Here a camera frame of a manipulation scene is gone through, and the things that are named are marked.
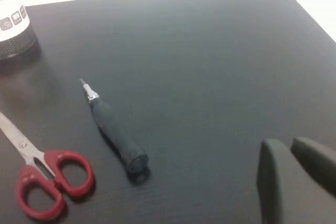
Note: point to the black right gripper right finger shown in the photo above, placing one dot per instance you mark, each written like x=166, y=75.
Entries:
x=317, y=163

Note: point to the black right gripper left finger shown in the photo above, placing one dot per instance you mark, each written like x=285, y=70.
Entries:
x=278, y=187

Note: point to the black precision screwdriver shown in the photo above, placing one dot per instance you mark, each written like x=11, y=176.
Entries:
x=118, y=134

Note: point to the black mesh pen holder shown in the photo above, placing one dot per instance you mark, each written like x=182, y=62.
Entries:
x=13, y=27

